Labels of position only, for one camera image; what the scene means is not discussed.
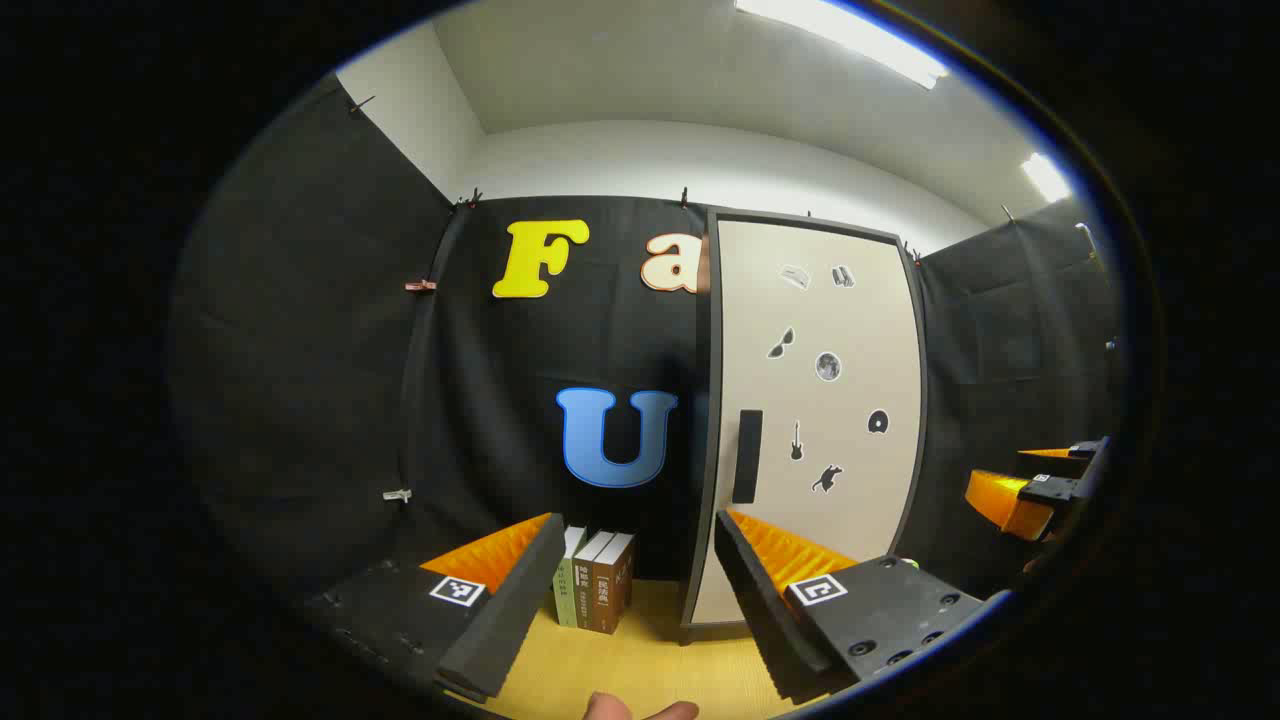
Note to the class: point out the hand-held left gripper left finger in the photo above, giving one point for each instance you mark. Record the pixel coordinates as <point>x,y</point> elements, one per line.
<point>510,620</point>

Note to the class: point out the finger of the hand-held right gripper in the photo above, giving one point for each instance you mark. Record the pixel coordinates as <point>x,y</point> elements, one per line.
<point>1080,462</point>
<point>1005,505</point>

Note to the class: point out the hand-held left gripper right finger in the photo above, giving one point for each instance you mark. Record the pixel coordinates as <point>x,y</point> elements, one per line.
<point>770,620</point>

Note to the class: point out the beige cabinet door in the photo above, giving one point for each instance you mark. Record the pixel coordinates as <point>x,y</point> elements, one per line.
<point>820,520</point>

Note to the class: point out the dark grey cabinet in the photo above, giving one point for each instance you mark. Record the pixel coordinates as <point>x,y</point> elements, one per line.
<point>713,350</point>

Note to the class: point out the ceiling light panel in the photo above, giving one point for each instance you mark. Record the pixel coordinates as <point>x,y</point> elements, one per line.
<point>1045,178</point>
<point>850,35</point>

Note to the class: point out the black backdrop cloth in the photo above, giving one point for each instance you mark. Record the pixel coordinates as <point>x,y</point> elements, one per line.
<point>300,350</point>

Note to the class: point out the pink clip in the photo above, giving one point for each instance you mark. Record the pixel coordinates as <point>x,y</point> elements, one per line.
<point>420,286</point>

